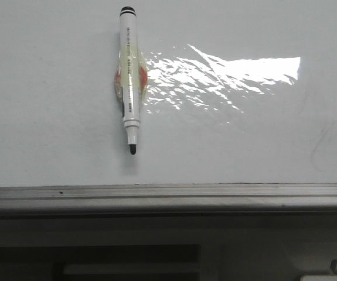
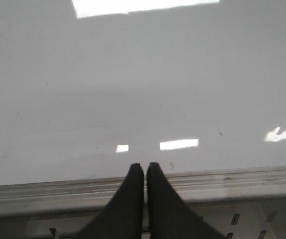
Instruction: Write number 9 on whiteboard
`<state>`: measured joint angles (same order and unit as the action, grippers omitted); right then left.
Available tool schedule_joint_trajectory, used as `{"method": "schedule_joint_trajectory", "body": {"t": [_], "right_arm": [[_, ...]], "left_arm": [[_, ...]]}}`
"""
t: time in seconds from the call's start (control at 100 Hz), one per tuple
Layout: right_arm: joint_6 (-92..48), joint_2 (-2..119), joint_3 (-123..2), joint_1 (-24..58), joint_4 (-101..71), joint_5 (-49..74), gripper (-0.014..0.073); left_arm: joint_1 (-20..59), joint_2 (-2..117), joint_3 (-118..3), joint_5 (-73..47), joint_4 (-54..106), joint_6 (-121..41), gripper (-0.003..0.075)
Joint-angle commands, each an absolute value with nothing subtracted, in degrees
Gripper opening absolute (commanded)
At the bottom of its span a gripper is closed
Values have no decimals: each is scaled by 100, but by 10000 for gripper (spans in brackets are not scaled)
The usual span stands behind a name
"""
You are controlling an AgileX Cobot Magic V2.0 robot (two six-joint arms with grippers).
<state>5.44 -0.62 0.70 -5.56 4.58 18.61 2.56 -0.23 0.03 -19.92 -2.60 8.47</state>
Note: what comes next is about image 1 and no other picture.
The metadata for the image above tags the orange magnet taped to marker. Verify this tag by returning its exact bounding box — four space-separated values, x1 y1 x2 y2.
114 66 148 101

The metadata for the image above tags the white black-tipped whiteboard marker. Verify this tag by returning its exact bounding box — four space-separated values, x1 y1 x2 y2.
120 6 141 155

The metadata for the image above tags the white object bottom right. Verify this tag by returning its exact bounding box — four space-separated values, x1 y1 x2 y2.
299 275 337 281

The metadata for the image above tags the white whiteboard with aluminium frame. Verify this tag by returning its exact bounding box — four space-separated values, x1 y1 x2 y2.
0 1 337 215

